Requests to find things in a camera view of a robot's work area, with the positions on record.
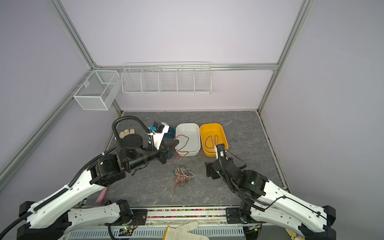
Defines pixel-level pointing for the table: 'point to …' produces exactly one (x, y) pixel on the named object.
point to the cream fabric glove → (122, 134)
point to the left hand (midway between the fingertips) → (177, 144)
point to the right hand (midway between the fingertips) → (213, 162)
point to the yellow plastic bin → (212, 134)
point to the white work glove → (181, 232)
